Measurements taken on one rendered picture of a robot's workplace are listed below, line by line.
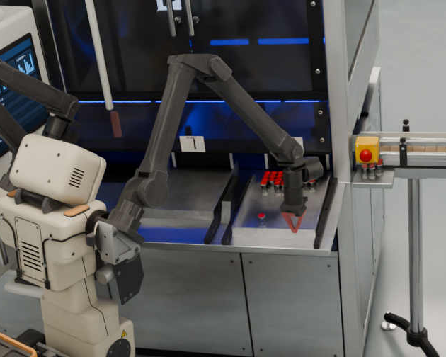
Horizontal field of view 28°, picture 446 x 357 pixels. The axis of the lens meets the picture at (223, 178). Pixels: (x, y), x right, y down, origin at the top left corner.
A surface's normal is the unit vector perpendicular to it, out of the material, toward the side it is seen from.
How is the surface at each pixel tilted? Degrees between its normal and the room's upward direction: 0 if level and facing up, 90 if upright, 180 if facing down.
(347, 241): 90
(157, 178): 74
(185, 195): 0
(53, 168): 48
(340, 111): 90
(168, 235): 0
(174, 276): 90
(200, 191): 0
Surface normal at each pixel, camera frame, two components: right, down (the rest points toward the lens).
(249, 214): -0.11, -0.87
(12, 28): 0.91, 0.11
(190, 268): -0.25, 0.49
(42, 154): -0.52, -0.26
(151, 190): 0.59, 0.05
